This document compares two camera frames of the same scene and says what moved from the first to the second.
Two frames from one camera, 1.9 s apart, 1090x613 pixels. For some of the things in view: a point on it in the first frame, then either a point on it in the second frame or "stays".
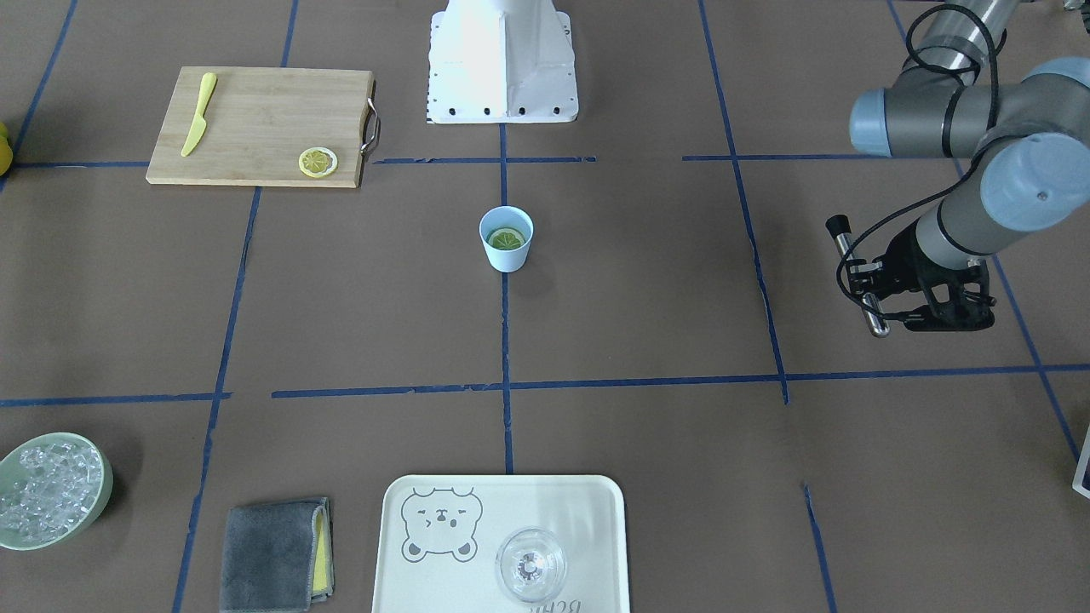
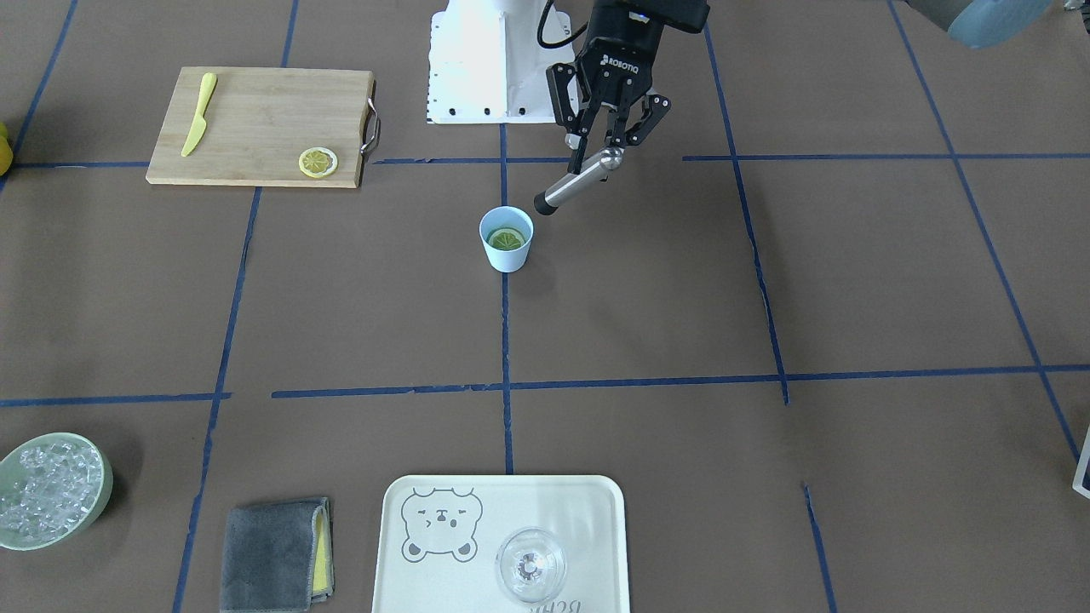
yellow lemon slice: [506, 238] stays
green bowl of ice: [52, 486] stays
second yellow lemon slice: [318, 163] stays
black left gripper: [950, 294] → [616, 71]
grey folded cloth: [278, 557] stays
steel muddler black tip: [875, 322] → [546, 203]
